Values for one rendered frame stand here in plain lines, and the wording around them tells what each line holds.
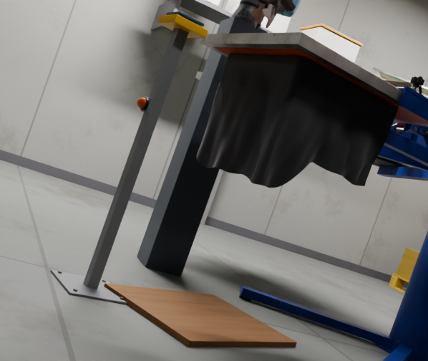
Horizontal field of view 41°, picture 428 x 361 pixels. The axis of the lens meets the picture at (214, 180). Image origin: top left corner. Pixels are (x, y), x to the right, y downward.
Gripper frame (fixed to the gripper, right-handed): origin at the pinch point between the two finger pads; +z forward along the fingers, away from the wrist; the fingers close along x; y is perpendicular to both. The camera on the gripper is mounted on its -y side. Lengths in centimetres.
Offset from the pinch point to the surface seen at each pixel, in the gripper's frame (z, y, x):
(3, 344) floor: 113, 77, 72
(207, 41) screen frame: 16.4, 22.7, 3.7
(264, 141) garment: 46, 11, 45
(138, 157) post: 65, 39, 18
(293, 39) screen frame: 16, 21, 54
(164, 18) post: 19, 46, 16
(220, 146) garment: 52, 12, 21
